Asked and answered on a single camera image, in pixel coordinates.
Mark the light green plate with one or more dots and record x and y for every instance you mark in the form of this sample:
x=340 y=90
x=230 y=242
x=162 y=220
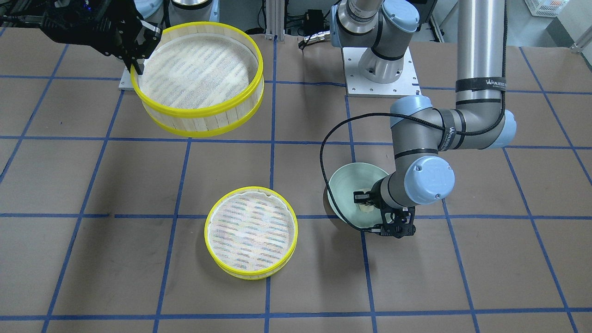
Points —
x=352 y=177

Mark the white bun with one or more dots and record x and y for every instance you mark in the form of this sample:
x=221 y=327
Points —
x=366 y=208

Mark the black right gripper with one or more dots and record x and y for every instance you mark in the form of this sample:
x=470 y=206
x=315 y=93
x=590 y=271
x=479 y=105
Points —
x=121 y=40

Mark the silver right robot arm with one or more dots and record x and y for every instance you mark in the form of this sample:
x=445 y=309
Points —
x=186 y=5

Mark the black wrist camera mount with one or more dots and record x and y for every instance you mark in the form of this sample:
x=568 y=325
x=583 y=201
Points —
x=396 y=222

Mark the aluminium frame post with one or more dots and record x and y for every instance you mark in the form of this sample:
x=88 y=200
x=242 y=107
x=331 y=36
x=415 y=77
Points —
x=275 y=19

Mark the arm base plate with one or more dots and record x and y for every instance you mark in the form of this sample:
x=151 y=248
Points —
x=370 y=76
x=125 y=81

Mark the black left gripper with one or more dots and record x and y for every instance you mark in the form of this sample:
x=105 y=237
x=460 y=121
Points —
x=373 y=198

